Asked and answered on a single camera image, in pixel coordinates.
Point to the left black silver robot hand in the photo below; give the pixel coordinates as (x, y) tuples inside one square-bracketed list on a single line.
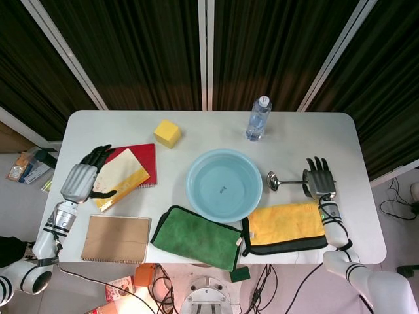
[(78, 181)]

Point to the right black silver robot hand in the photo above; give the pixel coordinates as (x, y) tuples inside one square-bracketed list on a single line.
[(320, 183)]

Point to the stainless steel ladle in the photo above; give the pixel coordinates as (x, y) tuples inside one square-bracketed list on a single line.
[(272, 180)]

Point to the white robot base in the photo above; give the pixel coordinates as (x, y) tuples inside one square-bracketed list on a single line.
[(204, 299)]

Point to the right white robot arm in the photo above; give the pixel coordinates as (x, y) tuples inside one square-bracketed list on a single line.
[(337, 235)]

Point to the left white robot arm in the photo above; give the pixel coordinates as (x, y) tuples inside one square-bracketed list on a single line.
[(49, 235)]

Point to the clear plastic water bottle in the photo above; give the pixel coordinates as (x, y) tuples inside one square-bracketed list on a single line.
[(258, 121)]

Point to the light blue plastic basin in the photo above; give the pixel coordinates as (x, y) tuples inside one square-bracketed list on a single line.
[(224, 186)]

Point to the yellow green sachet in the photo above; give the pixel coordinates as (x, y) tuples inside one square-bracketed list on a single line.
[(46, 185)]

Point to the black small device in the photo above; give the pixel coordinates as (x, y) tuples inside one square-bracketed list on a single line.
[(47, 155)]

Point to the blue white packet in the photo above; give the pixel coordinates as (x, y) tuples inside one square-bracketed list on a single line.
[(36, 173)]

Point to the cream yellow lexicon book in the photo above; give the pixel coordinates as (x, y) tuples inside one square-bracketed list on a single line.
[(122, 176)]

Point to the yellow grey microfiber cloth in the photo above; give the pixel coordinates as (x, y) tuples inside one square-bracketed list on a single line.
[(284, 222)]

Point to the orange snack packet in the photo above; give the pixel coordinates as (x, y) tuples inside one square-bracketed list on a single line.
[(18, 167)]

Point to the brown kraft spiral notebook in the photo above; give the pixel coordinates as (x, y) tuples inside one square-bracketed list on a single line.
[(114, 238)]

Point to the red spiral notebook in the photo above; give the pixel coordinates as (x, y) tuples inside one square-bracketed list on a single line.
[(147, 157)]

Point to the yellow cube block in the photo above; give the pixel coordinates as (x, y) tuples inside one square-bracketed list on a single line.
[(167, 132)]

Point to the orange box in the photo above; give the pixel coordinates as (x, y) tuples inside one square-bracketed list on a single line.
[(144, 275)]

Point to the red printed package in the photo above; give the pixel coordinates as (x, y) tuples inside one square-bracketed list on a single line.
[(118, 289)]

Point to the dark pleated curtain panel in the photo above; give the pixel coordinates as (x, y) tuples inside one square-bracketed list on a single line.
[(271, 45), (389, 81), (131, 49), (23, 75)]

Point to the dark green sponge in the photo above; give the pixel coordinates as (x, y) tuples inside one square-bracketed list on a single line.
[(240, 274)]

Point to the dark green floor object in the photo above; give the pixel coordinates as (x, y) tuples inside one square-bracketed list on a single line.
[(407, 271)]

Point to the green microfiber cloth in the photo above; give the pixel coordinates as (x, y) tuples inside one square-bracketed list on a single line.
[(196, 238)]

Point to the white partition frame post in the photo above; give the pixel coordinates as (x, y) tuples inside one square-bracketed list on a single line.
[(65, 52), (336, 52), (206, 49)]

